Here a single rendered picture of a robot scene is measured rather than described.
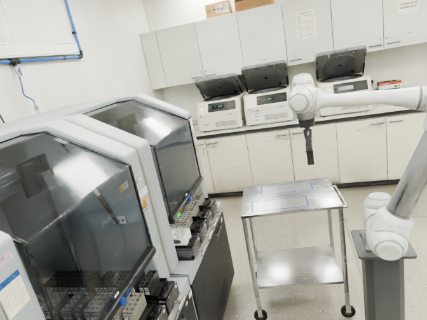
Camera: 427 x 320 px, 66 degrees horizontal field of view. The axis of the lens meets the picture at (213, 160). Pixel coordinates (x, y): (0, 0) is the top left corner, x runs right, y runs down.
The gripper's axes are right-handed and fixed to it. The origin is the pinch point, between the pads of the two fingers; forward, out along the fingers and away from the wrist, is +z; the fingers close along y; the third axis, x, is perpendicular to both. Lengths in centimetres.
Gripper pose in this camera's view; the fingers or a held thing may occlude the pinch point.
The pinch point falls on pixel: (310, 157)
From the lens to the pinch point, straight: 172.1
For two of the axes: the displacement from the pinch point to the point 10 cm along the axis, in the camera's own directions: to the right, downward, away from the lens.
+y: 2.2, -3.3, 9.2
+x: -9.6, 1.0, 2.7
